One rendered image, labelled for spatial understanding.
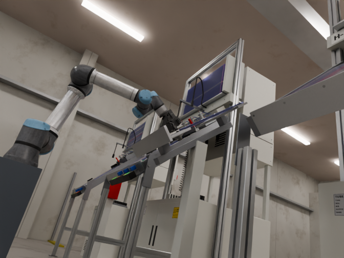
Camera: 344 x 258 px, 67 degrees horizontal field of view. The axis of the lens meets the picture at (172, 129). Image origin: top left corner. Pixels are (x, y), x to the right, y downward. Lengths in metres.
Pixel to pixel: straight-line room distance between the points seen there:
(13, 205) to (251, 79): 1.72
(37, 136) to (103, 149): 4.62
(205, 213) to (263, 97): 1.04
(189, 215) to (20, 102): 5.03
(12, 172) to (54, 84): 4.85
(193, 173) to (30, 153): 0.74
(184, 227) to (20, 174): 0.73
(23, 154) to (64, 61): 5.12
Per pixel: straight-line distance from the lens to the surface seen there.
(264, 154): 1.97
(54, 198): 5.60
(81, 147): 5.81
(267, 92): 2.21
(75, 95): 1.60
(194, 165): 1.17
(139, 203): 1.32
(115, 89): 1.48
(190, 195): 1.14
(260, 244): 1.84
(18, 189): 1.30
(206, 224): 1.56
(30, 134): 1.37
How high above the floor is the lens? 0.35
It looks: 24 degrees up
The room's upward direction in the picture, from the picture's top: 12 degrees clockwise
